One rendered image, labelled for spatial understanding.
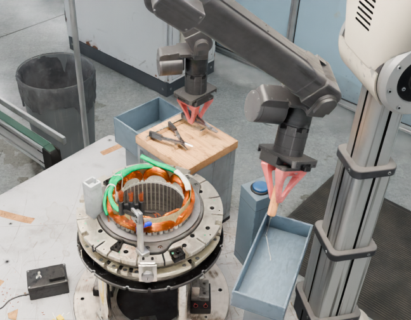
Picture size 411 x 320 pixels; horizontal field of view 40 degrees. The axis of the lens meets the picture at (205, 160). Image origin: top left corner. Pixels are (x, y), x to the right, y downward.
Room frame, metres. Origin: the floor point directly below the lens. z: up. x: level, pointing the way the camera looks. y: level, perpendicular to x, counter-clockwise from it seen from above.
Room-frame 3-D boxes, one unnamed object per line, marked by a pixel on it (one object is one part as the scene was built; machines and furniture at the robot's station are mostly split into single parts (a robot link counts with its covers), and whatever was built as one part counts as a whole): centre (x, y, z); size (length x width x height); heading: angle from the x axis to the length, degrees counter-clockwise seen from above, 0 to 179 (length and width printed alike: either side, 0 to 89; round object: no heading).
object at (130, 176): (0.97, 0.17, 1.12); 0.06 x 0.02 x 0.04; 136
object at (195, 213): (0.91, 0.12, 1.05); 0.22 x 0.22 x 0.12
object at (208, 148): (1.22, 0.05, 1.05); 0.20 x 0.19 x 0.02; 47
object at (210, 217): (0.91, 0.12, 1.09); 0.32 x 0.32 x 0.01
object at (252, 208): (1.07, -0.14, 0.91); 0.07 x 0.07 x 0.25; 32
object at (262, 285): (0.82, -0.16, 0.92); 0.25 x 0.11 x 0.28; 161
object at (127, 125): (1.33, 0.17, 0.92); 0.17 x 0.11 x 0.28; 137
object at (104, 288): (0.83, 0.22, 0.91); 0.02 x 0.02 x 0.21
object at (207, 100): (1.27, 0.03, 1.13); 0.07 x 0.07 x 0.09; 48
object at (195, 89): (1.27, 0.04, 1.20); 0.10 x 0.07 x 0.07; 138
